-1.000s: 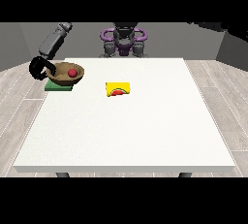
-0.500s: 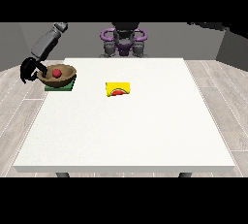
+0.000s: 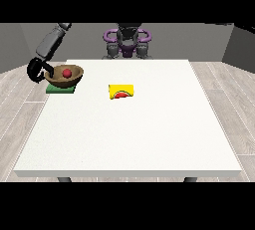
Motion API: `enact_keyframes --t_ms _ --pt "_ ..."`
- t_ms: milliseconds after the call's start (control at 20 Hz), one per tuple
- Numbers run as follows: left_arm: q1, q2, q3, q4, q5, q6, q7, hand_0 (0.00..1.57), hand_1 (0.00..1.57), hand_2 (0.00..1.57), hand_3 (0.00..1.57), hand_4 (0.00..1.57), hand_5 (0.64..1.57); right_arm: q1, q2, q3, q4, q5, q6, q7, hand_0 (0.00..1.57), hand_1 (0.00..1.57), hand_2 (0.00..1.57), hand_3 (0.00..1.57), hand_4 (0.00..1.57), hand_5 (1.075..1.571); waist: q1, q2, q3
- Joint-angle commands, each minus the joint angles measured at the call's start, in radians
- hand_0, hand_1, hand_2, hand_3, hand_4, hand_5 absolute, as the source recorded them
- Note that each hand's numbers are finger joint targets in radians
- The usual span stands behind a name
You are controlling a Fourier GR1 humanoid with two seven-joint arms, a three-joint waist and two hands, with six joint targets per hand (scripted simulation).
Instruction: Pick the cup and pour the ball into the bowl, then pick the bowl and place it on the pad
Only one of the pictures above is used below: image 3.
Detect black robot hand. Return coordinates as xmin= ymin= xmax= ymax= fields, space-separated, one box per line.
xmin=26 ymin=57 xmax=56 ymax=84

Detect brown wooden bowl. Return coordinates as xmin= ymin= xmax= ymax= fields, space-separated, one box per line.
xmin=44 ymin=64 xmax=85 ymax=88

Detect green square pad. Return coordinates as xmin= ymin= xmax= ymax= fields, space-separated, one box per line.
xmin=45 ymin=83 xmax=77 ymax=95

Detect small red ball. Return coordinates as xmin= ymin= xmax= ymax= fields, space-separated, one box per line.
xmin=62 ymin=68 xmax=73 ymax=79

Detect grey robot trunk purple rings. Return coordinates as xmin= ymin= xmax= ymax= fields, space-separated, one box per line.
xmin=102 ymin=23 xmax=154 ymax=61

